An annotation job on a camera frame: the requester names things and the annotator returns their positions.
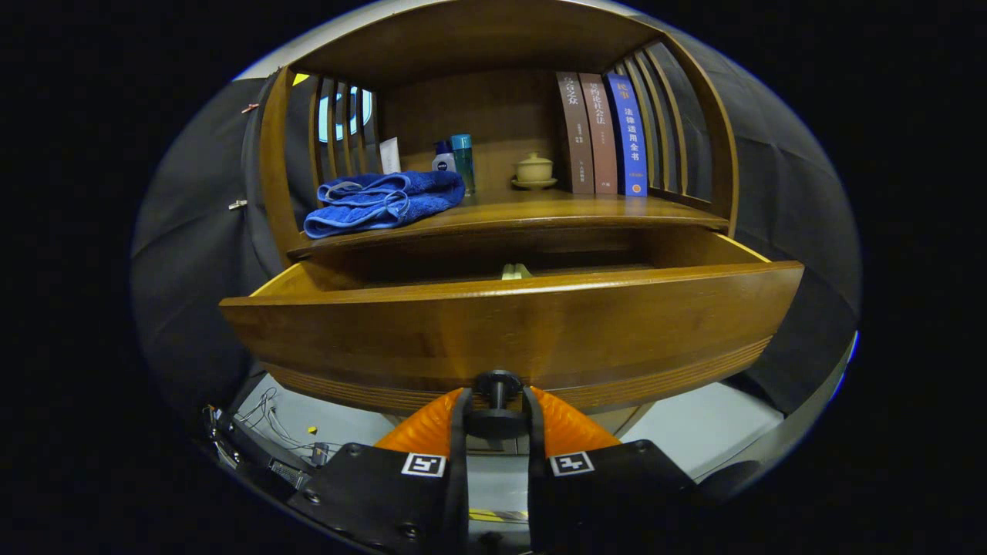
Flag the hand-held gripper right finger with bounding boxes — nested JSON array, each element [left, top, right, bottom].
[[524, 385, 699, 555]]

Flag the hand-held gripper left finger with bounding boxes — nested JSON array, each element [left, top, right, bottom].
[[289, 385, 470, 555]]

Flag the wooden countertop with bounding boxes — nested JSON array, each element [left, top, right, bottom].
[[289, 189, 729, 259]]

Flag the wooden cabinet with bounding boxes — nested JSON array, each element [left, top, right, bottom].
[[258, 0, 741, 456]]

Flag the folded blue towel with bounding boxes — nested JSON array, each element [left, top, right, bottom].
[[303, 170, 466, 239]]

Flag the beige lidded tea cup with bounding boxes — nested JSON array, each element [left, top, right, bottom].
[[511, 152, 558, 190]]

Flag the clear blue bottle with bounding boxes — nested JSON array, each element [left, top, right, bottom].
[[450, 134, 477, 195]]

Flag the reddish brown book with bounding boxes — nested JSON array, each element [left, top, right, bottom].
[[578, 73, 619, 196]]

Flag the blue book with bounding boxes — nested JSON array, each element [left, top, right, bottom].
[[605, 73, 648, 198]]

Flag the tangled thin cables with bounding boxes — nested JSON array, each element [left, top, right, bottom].
[[231, 385, 340, 463]]

